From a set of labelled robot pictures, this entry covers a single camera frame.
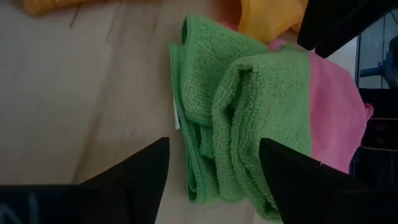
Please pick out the green microfiber towel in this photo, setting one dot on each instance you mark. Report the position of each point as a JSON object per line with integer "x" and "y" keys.
{"x": 264, "y": 93}

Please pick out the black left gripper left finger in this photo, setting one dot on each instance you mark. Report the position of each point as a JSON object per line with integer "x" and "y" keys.
{"x": 124, "y": 199}

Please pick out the grey office chair base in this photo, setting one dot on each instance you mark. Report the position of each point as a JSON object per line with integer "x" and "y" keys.
{"x": 388, "y": 68}

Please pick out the pink microfiber towel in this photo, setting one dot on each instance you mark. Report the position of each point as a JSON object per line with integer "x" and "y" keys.
{"x": 335, "y": 109}

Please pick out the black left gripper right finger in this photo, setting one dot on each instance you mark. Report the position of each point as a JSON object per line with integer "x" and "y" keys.
{"x": 311, "y": 199}

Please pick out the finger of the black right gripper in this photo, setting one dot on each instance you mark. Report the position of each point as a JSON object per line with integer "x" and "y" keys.
{"x": 357, "y": 25}
{"x": 323, "y": 21}

